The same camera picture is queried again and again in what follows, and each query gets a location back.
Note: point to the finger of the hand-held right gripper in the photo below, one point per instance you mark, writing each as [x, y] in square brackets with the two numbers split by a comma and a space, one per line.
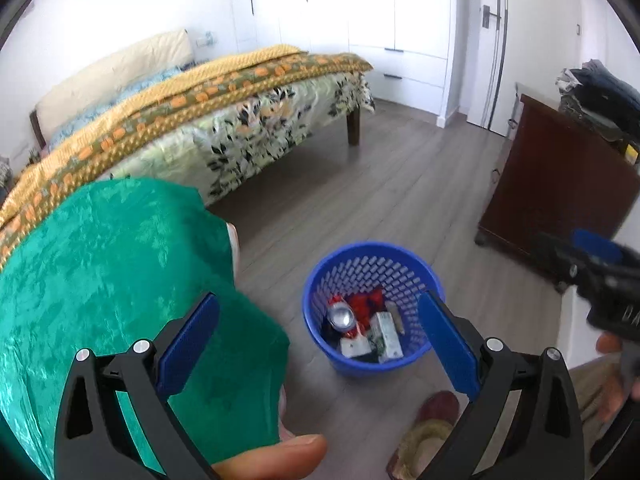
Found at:
[597, 250]
[557, 260]

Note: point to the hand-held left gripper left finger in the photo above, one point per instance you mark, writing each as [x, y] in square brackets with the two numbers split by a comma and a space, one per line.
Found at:
[187, 345]

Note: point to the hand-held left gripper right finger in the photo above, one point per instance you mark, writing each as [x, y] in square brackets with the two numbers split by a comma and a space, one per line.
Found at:
[450, 345]

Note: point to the white milk carton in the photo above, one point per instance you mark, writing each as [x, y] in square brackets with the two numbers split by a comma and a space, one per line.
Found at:
[387, 340]

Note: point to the red plastic bag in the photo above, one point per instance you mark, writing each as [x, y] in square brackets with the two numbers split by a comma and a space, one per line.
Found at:
[367, 305]

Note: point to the red and white paper cup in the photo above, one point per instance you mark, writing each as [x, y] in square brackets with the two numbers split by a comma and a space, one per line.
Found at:
[356, 347]

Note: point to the red drink can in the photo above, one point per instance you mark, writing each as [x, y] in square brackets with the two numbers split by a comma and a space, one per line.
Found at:
[342, 316]

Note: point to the blue plastic waste basket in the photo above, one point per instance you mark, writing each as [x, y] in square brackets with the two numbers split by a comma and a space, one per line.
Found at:
[330, 280]

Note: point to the person's right hand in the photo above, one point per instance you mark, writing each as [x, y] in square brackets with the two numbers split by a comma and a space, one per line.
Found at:
[612, 345]

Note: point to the person's left hand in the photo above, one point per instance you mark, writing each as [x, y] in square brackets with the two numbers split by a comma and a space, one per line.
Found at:
[280, 457]

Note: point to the dark wooden dresser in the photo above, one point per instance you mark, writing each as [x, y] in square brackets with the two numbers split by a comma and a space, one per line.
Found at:
[550, 185]

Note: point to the red and beige slipper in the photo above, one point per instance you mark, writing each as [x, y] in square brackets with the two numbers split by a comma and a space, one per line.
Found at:
[425, 435]

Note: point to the green patterned tablecloth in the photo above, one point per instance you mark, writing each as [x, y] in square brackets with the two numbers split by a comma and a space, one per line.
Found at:
[110, 270]

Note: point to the stack of folded clothes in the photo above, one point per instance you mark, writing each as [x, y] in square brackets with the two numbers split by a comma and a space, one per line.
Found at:
[600, 95]

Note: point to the wooden bed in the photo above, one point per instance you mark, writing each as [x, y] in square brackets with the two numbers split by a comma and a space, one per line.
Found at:
[200, 120]

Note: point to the leaf print bed sheet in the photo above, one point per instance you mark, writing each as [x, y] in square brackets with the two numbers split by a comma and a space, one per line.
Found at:
[260, 130]

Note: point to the white door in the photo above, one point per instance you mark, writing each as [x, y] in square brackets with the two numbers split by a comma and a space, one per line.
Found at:
[525, 35]

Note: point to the orange floral quilt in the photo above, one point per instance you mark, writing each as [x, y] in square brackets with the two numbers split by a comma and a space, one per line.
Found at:
[210, 92]

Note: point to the yellow dotted blanket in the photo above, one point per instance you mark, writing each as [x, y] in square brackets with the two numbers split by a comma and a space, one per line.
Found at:
[165, 90]

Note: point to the cream headboard cushion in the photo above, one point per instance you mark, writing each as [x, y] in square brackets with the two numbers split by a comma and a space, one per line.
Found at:
[110, 77]

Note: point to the white wardrobe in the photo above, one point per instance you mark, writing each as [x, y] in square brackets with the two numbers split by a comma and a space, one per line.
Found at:
[350, 5]

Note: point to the wall socket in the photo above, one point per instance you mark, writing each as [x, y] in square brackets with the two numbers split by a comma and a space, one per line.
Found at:
[203, 39]

